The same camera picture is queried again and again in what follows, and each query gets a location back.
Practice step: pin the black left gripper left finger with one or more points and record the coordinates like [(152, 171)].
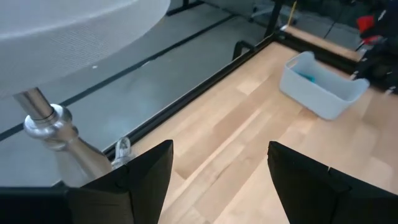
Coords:
[(146, 180)]

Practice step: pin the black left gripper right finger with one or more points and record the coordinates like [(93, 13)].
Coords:
[(311, 193)]

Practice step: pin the teal rectangular box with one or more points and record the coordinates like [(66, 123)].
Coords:
[(307, 77)]

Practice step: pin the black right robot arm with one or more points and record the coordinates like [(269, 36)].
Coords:
[(382, 62)]

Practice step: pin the white plastic bin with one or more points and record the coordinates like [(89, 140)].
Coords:
[(311, 99)]

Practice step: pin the silver table lamp white shade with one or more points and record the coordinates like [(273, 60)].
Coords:
[(62, 37)]

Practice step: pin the red object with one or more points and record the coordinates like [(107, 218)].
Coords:
[(365, 23)]

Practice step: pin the grey chair base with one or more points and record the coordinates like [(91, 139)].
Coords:
[(261, 11)]

